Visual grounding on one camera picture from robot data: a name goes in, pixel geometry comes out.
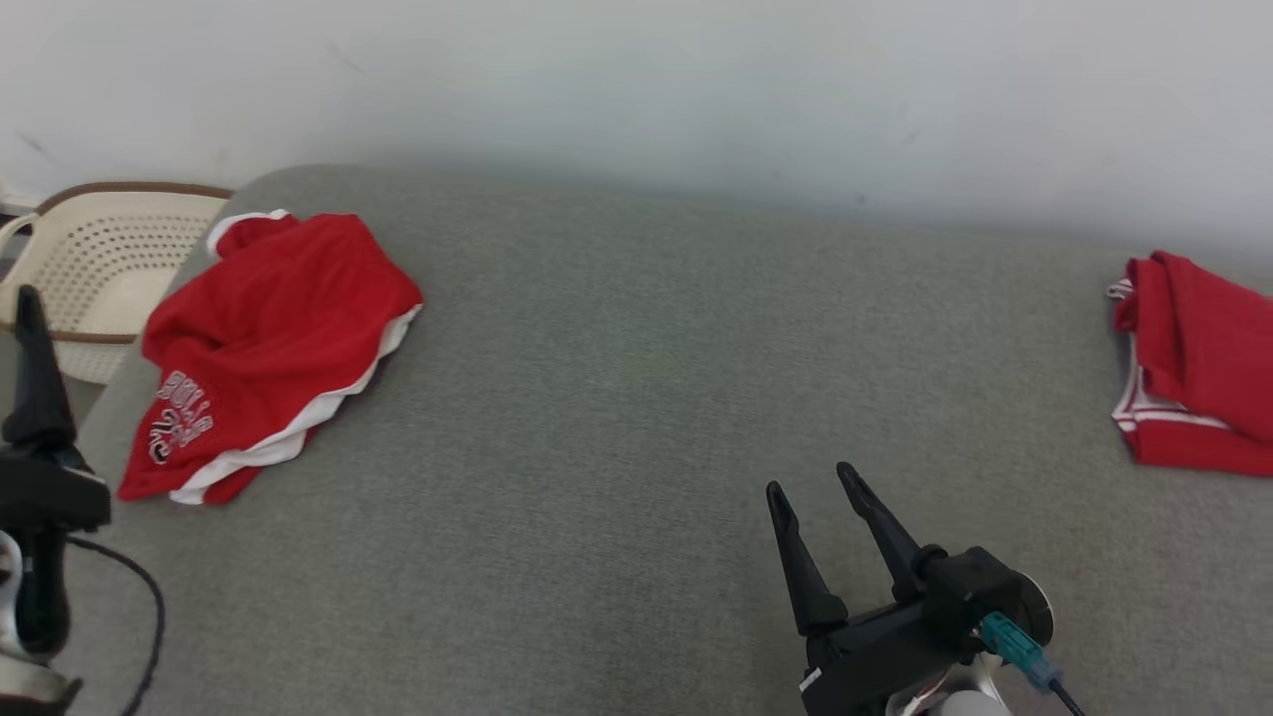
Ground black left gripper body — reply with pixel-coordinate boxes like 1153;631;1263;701
0;443;112;538

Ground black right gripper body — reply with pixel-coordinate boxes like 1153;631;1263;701
801;597;981;716

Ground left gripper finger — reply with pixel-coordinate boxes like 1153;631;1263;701
3;285;78;450

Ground cream perforated laundry basket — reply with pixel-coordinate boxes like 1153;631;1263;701
0;182;235;386

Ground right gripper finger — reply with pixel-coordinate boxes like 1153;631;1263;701
836;461;926;603
766;481;849;637

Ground teal right cable connector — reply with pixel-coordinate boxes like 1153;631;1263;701
980;612;1063;692

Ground folded red white garment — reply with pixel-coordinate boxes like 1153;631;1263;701
1107;251;1273;478

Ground red Bulls print shorts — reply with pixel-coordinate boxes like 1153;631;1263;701
117;209;424;506

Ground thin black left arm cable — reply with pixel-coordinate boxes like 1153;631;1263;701
65;534;166;716

